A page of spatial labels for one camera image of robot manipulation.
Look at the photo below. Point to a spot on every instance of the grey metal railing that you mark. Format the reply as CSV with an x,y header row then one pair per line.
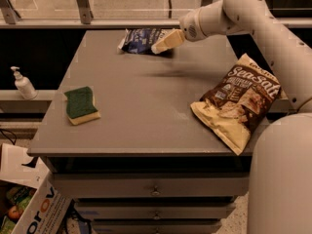
x,y
94,13

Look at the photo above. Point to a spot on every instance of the blue chip bag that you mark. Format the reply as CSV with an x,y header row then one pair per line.
x,y
140,40

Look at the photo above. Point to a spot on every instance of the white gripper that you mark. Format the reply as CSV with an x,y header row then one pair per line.
x,y
189,27

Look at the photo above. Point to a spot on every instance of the green and yellow sponge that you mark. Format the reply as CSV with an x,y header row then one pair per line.
x,y
80,106

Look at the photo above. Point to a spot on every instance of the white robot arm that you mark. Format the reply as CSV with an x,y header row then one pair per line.
x,y
280,187

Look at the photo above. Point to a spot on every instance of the white cardboard box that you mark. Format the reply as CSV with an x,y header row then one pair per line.
x,y
29,203

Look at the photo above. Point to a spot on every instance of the brown sea salt chip bag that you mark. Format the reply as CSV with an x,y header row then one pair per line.
x,y
236,106

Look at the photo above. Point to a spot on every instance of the white pump bottle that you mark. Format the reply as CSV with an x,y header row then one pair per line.
x,y
23,84

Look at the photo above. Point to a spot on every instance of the grey drawer cabinet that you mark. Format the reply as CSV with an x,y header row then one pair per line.
x,y
147,165

